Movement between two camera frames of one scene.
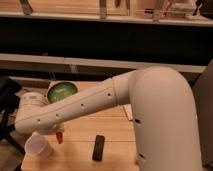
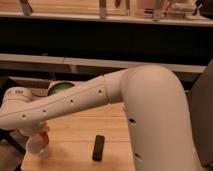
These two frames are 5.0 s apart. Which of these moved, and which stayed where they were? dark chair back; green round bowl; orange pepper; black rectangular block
Moved: orange pepper
Stayed: black rectangular block; dark chair back; green round bowl
